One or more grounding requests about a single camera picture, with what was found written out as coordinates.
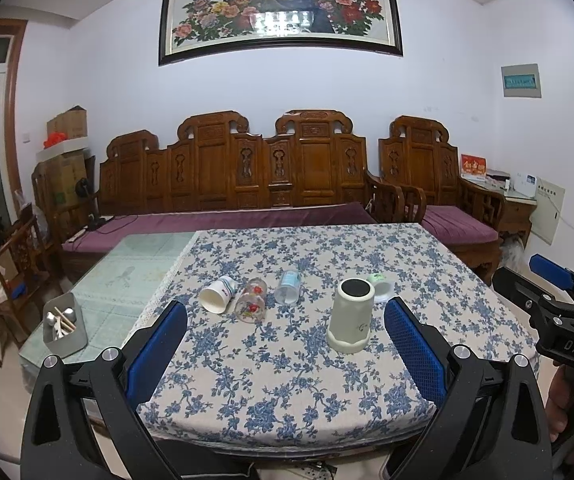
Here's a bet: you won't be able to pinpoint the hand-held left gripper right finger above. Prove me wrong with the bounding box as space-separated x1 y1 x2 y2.
383 296 552 480

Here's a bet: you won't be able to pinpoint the blue floral tablecloth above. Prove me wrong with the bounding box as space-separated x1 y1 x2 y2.
136 222 541 457

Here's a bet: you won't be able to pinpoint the clear plastic bag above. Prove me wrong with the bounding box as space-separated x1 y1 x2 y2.
499 236 526 282

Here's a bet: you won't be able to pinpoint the carved wooden armchair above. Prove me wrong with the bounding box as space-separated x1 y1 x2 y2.
378 115 508 287

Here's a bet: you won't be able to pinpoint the white power strip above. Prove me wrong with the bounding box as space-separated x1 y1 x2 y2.
291 462 338 480

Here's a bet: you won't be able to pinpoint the long purple seat cushion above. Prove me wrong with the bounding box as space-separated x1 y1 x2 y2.
62 202 378 256

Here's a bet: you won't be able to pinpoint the white paper cup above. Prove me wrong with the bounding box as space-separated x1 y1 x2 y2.
199 276 238 315

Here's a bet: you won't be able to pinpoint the wooden chopsticks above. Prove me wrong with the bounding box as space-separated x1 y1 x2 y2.
54 306 77 333

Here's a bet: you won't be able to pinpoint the clear plastic cup blue label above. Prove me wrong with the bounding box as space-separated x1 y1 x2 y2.
274 270 302 305

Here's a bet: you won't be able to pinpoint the small grey wall panel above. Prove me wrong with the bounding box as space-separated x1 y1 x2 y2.
500 63 542 99

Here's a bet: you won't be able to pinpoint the white plastic spoon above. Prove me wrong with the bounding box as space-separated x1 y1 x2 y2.
45 312 66 339

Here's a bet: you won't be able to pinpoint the small white cup green print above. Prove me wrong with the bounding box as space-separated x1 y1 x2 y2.
368 274 395 304

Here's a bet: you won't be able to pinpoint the wooden side table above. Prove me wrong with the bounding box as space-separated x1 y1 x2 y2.
459 180 538 248

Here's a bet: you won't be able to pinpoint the small black fan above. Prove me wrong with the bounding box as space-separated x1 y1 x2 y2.
75 178 106 231

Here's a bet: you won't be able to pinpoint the small cardboard box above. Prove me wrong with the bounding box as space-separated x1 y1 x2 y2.
46 106 88 140

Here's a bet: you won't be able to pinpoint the red desk calendar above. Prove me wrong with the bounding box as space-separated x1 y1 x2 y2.
460 154 488 181

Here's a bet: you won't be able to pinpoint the carved wooden sofa bench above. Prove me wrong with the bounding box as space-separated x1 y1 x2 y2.
61 109 422 283

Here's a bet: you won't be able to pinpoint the wooden door frame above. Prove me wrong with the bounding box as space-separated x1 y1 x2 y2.
0 18 28 213

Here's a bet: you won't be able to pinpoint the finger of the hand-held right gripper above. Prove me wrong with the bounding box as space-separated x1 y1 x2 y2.
529 254 574 292
493 266 542 313

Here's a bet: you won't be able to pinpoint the cream ceramic cup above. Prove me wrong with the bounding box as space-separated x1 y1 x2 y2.
327 278 374 355

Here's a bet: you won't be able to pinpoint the framed peacock flower painting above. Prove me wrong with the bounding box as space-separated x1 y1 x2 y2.
158 0 403 67

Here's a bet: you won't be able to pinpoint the grey utensil container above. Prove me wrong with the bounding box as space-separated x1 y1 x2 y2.
43 292 89 359

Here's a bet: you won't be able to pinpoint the person's right hand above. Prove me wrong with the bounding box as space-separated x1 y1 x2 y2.
547 363 574 443

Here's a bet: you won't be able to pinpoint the white box device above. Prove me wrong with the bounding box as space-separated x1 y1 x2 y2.
509 173 538 199

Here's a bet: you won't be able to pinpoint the large white wall cabinet door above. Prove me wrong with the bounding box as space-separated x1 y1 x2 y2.
531 177 566 246

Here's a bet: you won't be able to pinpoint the square purple seat cushion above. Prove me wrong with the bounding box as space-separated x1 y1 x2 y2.
419 204 500 247

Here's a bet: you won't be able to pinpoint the glass cup with red print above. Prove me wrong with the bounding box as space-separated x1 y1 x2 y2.
235 278 268 322

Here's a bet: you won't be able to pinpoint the large cardboard box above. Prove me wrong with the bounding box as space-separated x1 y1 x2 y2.
34 152 88 207

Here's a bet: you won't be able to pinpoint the wooden side chair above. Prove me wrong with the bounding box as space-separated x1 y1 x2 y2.
0 214 64 367

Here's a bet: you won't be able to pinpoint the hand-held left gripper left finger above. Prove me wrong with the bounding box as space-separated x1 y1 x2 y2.
19 300 190 480

